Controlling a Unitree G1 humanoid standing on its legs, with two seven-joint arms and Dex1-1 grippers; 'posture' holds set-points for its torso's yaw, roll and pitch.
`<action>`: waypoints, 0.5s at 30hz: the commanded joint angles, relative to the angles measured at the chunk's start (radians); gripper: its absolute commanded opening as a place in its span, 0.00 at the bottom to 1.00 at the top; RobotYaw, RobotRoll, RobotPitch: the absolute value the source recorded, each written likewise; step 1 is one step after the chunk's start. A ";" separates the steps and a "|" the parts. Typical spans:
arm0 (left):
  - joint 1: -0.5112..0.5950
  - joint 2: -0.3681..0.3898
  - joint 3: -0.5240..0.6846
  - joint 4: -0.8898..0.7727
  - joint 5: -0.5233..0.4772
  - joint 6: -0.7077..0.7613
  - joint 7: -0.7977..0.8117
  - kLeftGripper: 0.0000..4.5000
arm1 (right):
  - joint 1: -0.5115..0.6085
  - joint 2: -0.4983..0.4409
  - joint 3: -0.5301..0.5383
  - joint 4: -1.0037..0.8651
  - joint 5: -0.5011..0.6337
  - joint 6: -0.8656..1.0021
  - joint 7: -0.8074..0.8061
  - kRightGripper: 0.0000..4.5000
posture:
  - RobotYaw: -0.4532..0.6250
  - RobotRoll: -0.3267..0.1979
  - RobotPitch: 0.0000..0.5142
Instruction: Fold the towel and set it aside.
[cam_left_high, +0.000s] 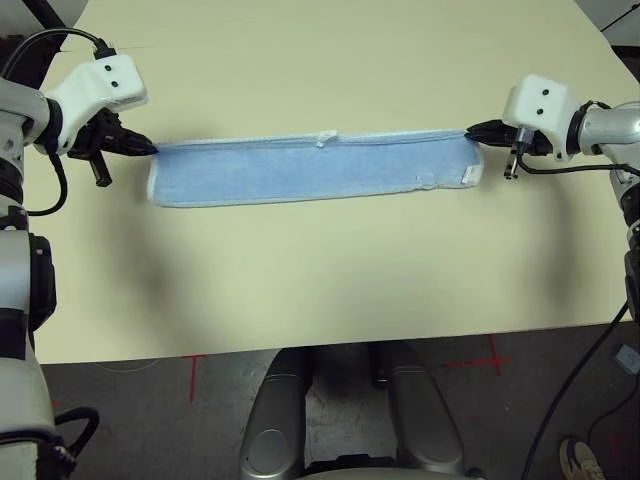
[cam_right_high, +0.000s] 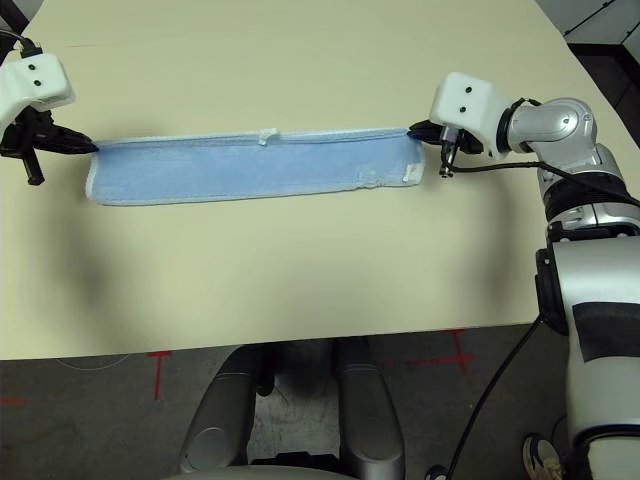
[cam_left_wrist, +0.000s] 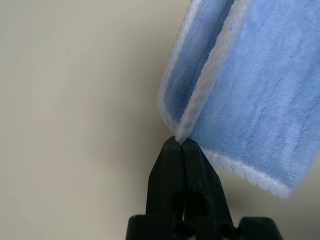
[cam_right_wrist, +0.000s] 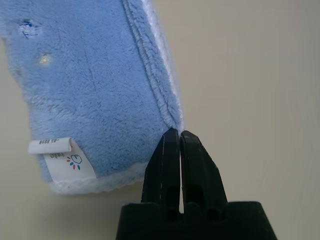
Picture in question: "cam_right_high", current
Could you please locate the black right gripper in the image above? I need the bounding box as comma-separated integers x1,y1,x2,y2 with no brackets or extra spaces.
408,120,486,180

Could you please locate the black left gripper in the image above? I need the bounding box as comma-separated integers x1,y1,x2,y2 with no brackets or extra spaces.
0,106,99,188

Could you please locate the light blue towel white trim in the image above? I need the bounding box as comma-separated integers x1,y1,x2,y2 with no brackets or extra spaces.
85,127,426,207

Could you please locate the black cabinet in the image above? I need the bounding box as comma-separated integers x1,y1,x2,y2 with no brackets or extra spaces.
567,42,640,121

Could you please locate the white sneaker shoe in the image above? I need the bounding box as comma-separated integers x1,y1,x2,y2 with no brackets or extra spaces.
522,433,574,480

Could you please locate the grey robot torso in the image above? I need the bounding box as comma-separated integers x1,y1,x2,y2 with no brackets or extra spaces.
164,452,351,480

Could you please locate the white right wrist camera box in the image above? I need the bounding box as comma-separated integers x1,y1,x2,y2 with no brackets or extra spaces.
429,72,511,161

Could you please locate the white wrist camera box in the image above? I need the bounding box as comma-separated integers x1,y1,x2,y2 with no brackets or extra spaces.
0,52,76,131
429,72,511,161

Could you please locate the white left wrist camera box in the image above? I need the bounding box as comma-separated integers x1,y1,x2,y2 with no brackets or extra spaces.
0,52,76,131

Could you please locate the side table black frame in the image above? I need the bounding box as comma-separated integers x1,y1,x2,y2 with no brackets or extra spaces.
0,0,32,36

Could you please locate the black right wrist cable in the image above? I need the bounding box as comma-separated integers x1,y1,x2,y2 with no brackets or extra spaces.
427,162,640,480

